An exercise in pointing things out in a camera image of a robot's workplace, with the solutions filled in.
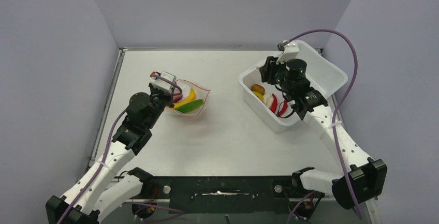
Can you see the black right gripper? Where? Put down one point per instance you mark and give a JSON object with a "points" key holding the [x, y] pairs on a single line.
{"points": [[268, 70]]}

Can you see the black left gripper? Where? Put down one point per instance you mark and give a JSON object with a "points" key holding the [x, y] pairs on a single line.
{"points": [[169, 96]]}

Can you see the purple onion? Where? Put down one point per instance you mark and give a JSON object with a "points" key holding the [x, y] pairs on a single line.
{"points": [[177, 97]]}

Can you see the watermelon slice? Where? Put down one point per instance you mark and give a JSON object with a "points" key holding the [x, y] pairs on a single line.
{"points": [[190, 106]]}

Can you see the yellow banana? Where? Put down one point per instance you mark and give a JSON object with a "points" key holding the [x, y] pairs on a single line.
{"points": [[191, 96]]}

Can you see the red chili pepper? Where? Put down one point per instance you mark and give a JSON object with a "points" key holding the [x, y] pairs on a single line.
{"points": [[282, 109], [274, 105]]}

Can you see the clear zip top bag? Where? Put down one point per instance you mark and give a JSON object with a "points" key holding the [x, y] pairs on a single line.
{"points": [[201, 93]]}

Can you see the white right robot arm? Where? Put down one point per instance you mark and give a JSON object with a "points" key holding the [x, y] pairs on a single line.
{"points": [[362, 177]]}

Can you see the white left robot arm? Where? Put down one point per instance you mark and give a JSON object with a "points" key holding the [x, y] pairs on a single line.
{"points": [[226, 139]]}

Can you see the white garlic bulb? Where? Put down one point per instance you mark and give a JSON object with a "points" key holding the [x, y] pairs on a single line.
{"points": [[268, 100]]}

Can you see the white plastic tub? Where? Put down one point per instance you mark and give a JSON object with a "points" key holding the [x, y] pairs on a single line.
{"points": [[319, 78]]}

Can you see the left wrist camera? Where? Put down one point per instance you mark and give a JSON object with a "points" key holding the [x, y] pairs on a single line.
{"points": [[163, 81]]}

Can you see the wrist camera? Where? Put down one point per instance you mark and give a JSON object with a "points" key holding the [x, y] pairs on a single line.
{"points": [[163, 81], [290, 51]]}

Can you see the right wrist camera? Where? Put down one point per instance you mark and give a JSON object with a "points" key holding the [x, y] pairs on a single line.
{"points": [[290, 51]]}

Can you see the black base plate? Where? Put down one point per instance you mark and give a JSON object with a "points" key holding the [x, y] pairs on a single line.
{"points": [[224, 194]]}

